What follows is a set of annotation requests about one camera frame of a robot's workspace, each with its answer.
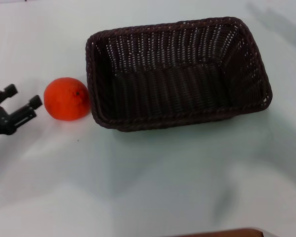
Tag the white tablecloth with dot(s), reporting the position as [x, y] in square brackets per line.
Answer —
[113, 177]

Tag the dark brown woven basket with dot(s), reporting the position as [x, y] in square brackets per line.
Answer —
[175, 93]

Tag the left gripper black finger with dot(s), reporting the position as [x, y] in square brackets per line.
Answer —
[23, 116]
[9, 90]

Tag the brown wooden edge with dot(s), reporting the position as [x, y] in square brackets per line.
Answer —
[219, 233]

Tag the orange fruit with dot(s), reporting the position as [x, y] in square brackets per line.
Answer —
[63, 101]

